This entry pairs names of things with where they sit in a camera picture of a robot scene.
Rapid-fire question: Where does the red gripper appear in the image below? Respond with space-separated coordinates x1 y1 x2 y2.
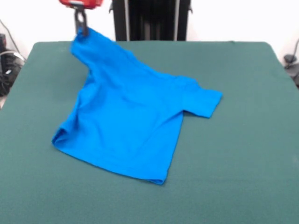
58 0 105 37

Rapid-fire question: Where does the blue GAME print t-shirt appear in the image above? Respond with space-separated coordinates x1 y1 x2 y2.
51 28 224 186

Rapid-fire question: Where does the dark green table cloth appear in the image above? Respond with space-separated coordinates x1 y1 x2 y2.
0 41 299 224

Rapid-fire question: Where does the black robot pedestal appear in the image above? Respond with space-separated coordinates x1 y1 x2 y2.
109 0 194 42

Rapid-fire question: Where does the thin black cable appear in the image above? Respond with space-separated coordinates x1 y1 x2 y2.
0 20 23 56

